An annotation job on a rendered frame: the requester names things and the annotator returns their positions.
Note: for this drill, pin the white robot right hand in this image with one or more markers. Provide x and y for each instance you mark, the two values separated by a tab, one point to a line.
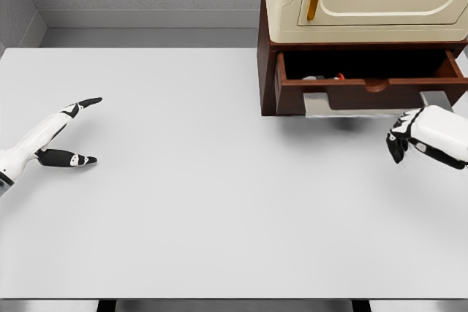
435	122

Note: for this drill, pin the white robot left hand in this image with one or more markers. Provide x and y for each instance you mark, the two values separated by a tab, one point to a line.
47	133

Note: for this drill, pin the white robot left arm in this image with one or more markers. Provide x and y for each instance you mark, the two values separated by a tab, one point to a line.
6	164

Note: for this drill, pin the brown wooden drawer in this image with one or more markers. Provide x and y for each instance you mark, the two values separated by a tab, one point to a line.
365	98

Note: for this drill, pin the cream cabinet with door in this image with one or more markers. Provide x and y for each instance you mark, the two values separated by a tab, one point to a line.
365	30

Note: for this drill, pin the brown wooden cabinet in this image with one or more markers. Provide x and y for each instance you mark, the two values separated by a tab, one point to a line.
267	78

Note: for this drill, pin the grey switch with red part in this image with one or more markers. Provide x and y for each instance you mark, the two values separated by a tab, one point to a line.
321	77

